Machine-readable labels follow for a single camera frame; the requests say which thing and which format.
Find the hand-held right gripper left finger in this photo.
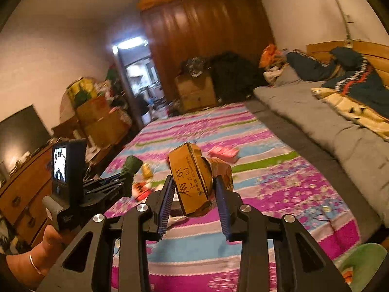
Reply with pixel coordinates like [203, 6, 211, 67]
[36, 175, 177, 292]

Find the yellow green bag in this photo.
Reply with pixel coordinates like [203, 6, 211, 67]
[67, 77, 98, 107]

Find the wooden dresser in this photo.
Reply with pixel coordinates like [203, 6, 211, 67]
[0, 144, 61, 247]

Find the wooden headboard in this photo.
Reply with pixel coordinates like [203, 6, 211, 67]
[306, 40, 389, 89]

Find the light grey quilt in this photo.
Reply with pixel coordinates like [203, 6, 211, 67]
[254, 67, 389, 228]

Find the orange bag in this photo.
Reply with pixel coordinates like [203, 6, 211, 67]
[259, 44, 286, 67]

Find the pink packet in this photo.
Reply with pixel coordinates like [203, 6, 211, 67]
[208, 146, 239, 162]

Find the green plastic basin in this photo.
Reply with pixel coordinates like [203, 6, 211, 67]
[340, 243, 389, 292]

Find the dark grey mattress sheet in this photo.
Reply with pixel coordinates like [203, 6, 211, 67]
[246, 99, 380, 244]

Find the dark blue patterned jacket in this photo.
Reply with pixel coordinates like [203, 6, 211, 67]
[286, 46, 389, 119]

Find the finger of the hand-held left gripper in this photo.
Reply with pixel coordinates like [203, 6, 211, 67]
[87, 185, 133, 206]
[83, 172, 128, 189]

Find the floral striped bedsheet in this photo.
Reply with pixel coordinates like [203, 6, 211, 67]
[100, 102, 362, 292]

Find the dark green scouring pad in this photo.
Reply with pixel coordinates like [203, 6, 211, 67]
[119, 155, 143, 198]

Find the brown cardboard box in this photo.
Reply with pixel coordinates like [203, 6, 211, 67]
[75, 97, 110, 125]
[83, 109, 130, 148]
[175, 71, 217, 113]

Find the white cloth pile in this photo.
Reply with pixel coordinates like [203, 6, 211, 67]
[263, 64, 286, 82]

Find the cream printed blanket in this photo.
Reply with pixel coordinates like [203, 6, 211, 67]
[310, 87, 389, 142]

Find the black white patterned cloth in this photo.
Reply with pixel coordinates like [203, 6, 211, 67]
[0, 214, 23, 254]

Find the black television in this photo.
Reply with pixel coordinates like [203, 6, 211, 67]
[0, 105, 52, 183]

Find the brown wooden wardrobe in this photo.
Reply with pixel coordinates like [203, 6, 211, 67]
[140, 0, 275, 104]

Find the thin bracelet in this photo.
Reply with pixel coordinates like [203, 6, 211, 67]
[29, 252, 44, 276]

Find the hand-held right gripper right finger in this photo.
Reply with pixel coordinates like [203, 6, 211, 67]
[214, 179, 353, 292]

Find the red orange packet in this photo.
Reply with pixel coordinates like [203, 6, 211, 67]
[133, 182, 152, 202]

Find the black clothing pile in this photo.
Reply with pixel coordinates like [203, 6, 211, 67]
[210, 52, 265, 102]

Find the yellow cardboard box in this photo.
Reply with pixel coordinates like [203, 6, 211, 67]
[168, 142, 215, 218]

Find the wall cable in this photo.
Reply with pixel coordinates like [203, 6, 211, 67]
[330, 0, 353, 41]

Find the bright ceiling lamp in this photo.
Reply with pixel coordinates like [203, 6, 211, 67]
[112, 38, 148, 52]

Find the shiny crumpled plastic bag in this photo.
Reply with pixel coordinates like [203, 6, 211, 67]
[181, 57, 210, 76]

